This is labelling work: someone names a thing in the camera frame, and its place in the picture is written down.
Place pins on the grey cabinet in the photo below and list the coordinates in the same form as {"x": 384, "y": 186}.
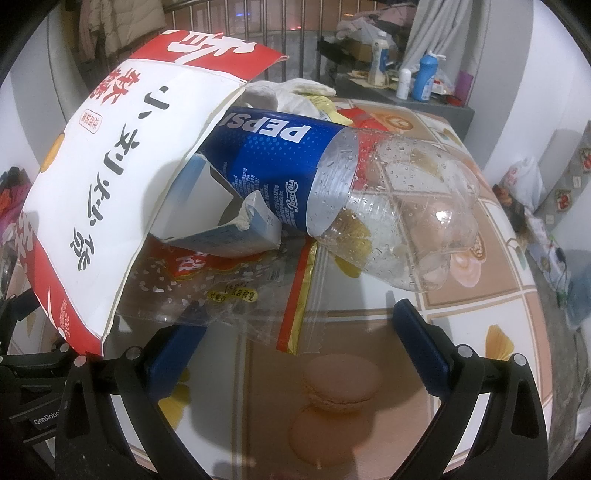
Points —
{"x": 443, "y": 117}

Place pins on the black bag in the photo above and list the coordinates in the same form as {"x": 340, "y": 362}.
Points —
{"x": 332, "y": 48}

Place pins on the hanging pale jacket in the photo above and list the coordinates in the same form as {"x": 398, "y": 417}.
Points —
{"x": 120, "y": 23}

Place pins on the white plastic sheet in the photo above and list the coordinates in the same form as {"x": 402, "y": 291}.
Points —
{"x": 542, "y": 249}

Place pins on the small white blue carton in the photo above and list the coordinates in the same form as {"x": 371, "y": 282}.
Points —
{"x": 194, "y": 203}

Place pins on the colourful packet pile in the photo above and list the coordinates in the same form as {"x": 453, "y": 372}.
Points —
{"x": 14, "y": 203}

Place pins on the purple cup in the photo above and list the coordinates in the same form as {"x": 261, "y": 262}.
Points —
{"x": 465, "y": 87}

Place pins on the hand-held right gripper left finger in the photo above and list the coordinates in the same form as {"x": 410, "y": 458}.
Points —
{"x": 173, "y": 355}

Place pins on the dark bag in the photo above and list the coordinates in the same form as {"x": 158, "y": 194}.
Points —
{"x": 508, "y": 207}

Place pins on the small white bottle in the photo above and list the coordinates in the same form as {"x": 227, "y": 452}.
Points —
{"x": 404, "y": 85}

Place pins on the grey white curtain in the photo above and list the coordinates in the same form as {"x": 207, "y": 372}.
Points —
{"x": 443, "y": 37}

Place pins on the clear plastic bottle blue label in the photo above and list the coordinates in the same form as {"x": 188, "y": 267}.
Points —
{"x": 277, "y": 157}

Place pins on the red snack wrapper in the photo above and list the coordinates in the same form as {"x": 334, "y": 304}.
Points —
{"x": 364, "y": 122}

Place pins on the yellow printed snack bag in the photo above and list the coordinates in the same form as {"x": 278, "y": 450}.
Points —
{"x": 325, "y": 108}

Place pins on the red and white paper bag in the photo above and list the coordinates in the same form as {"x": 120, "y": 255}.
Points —
{"x": 115, "y": 161}

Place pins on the cardboard box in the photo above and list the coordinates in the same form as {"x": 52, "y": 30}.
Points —
{"x": 358, "y": 48}

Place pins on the clear plastic bag red print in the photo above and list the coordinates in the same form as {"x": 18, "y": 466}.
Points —
{"x": 221, "y": 286}

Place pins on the white plastic bag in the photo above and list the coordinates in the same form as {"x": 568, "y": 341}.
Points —
{"x": 521, "y": 182}

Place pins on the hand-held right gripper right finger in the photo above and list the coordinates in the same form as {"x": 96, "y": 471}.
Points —
{"x": 422, "y": 350}

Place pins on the pile of clothes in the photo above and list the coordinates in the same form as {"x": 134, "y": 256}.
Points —
{"x": 369, "y": 21}

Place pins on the table with patterned cover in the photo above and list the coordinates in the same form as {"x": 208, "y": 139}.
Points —
{"x": 461, "y": 300}

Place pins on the metal railing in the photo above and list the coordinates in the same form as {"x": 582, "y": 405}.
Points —
{"x": 295, "y": 46}

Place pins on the tall white bottle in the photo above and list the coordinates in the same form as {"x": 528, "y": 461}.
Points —
{"x": 379, "y": 57}

